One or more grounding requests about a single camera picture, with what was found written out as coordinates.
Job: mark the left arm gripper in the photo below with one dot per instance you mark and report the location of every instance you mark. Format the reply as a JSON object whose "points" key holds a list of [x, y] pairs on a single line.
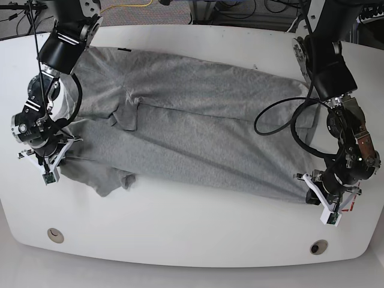
{"points": [[330, 192]]}

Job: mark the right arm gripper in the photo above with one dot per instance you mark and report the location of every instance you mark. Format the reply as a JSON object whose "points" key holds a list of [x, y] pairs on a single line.
{"points": [[48, 157]]}

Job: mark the right table cable grommet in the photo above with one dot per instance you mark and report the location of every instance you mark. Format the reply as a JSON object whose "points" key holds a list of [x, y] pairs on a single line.
{"points": [[319, 247]]}

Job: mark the white power strip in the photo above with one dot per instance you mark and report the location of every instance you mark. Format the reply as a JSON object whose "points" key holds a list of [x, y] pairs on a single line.
{"points": [[370, 14]]}

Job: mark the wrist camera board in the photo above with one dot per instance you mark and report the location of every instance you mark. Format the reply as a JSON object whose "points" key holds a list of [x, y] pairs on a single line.
{"points": [[50, 177], [330, 218]]}

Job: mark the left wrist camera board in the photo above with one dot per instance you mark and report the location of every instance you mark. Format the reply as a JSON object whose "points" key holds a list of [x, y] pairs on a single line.
{"points": [[330, 218]]}

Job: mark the aluminium frame rail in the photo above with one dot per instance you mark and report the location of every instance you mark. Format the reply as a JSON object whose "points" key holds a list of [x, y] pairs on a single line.
{"points": [[201, 11]]}

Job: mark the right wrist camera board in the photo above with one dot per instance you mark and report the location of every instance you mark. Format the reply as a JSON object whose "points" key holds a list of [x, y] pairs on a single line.
{"points": [[50, 177]]}

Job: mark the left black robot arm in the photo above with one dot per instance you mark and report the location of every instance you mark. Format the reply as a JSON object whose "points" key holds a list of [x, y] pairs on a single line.
{"points": [[319, 55]]}

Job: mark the left table cable grommet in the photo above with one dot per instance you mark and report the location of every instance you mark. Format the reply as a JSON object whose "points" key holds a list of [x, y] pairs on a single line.
{"points": [[55, 235]]}

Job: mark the black tripod stand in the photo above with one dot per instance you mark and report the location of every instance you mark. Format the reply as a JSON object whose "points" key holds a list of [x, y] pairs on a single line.
{"points": [[19, 17]]}

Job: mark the grey HUGO T-shirt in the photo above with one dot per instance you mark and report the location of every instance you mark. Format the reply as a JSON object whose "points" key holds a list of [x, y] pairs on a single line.
{"points": [[184, 120]]}

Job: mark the red tape rectangle marking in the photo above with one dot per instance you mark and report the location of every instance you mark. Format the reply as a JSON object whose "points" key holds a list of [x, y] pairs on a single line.
{"points": [[349, 203]]}

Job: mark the table cable grommet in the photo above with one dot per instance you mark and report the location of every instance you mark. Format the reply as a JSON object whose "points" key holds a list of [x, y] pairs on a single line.
{"points": [[55, 235], [319, 247]]}

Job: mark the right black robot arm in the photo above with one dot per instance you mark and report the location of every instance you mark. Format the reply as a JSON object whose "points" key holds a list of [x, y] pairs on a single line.
{"points": [[76, 23]]}

